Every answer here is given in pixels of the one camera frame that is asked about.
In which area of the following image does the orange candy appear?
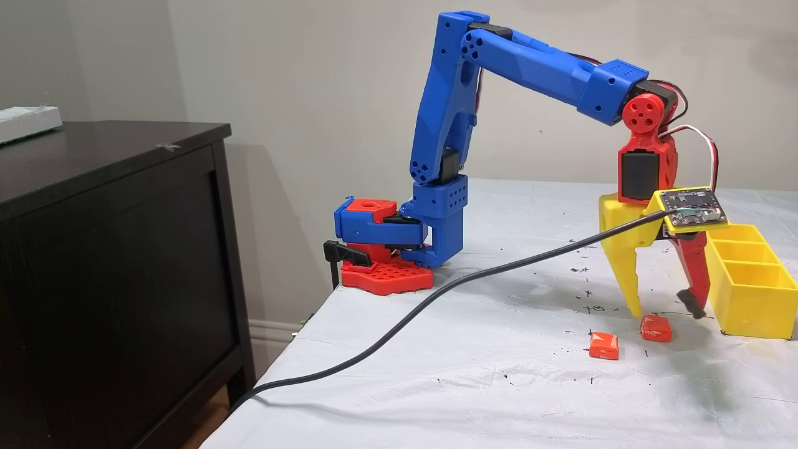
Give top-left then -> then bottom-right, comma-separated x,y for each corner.
640,314 -> 673,343
588,332 -> 620,361

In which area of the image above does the yellow three-compartment box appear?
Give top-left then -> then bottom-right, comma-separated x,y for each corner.
704,223 -> 798,340

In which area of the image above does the white plastic table cover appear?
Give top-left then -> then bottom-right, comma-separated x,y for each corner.
198,178 -> 798,449

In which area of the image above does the black table clamp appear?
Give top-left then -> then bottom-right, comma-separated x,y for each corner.
322,239 -> 375,291

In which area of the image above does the dark wooden cabinet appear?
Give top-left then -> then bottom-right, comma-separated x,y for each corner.
0,120 -> 256,449

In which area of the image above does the white foam block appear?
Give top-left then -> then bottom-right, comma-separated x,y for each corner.
0,105 -> 64,146

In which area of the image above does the black camera cable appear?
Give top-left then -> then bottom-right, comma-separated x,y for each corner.
224,209 -> 677,418

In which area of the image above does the camera board in yellow mount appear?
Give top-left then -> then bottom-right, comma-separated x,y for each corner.
644,186 -> 730,235

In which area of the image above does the white red servo wire loop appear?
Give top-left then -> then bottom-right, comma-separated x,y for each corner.
658,123 -> 719,191

